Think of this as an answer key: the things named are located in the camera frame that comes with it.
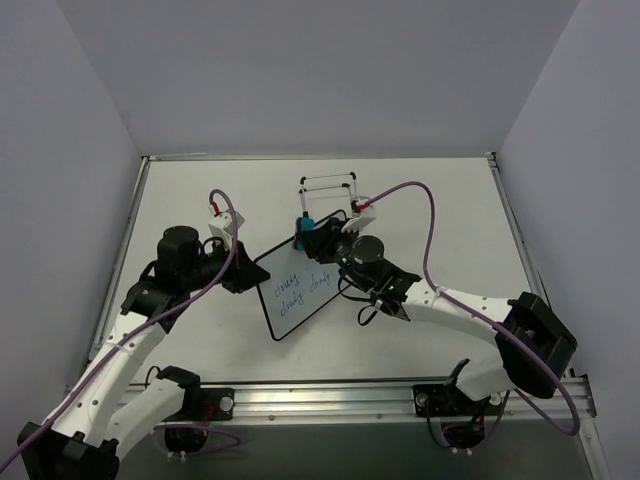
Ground blue bone-shaped eraser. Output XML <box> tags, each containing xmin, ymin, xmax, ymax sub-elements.
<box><xmin>293</xmin><ymin>215</ymin><xmax>315</xmax><ymax>251</ymax></box>

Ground small black-framed whiteboard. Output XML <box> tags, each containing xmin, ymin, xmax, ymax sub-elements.
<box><xmin>255</xmin><ymin>236</ymin><xmax>339</xmax><ymax>341</ymax></box>

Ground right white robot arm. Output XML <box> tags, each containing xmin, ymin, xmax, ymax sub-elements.
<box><xmin>295</xmin><ymin>220</ymin><xmax>577</xmax><ymax>413</ymax></box>

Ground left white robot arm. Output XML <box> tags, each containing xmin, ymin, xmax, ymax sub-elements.
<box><xmin>17</xmin><ymin>217</ymin><xmax>270</xmax><ymax>479</ymax></box>

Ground wire whiteboard stand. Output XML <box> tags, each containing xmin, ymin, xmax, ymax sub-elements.
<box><xmin>298</xmin><ymin>171</ymin><xmax>359</xmax><ymax>218</ymax></box>

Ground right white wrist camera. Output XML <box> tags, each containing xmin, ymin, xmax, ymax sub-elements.
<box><xmin>341</xmin><ymin>196</ymin><xmax>377</xmax><ymax>233</ymax></box>

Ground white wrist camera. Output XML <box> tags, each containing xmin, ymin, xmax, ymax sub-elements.
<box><xmin>341</xmin><ymin>196</ymin><xmax>377</xmax><ymax>233</ymax></box>
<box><xmin>208</xmin><ymin>205</ymin><xmax>245</xmax><ymax>248</ymax></box>

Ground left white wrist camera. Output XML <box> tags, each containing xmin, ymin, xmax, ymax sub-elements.
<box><xmin>208</xmin><ymin>205</ymin><xmax>245</xmax><ymax>248</ymax></box>

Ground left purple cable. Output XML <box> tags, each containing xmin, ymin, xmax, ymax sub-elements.
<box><xmin>0</xmin><ymin>188</ymin><xmax>242</xmax><ymax>469</ymax></box>

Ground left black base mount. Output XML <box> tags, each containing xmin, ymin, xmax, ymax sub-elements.
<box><xmin>189</xmin><ymin>387</ymin><xmax>235</xmax><ymax>423</ymax></box>

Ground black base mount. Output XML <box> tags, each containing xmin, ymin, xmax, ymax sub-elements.
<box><xmin>412</xmin><ymin>383</ymin><xmax>499</xmax><ymax>418</ymax></box>
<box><xmin>189</xmin><ymin>387</ymin><xmax>235</xmax><ymax>423</ymax></box>

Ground aluminium front rail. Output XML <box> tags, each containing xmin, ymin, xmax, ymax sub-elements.
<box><xmin>52</xmin><ymin>377</ymin><xmax>599</xmax><ymax>429</ymax></box>

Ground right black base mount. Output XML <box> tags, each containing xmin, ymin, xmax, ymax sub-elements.
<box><xmin>412</xmin><ymin>383</ymin><xmax>499</xmax><ymax>418</ymax></box>

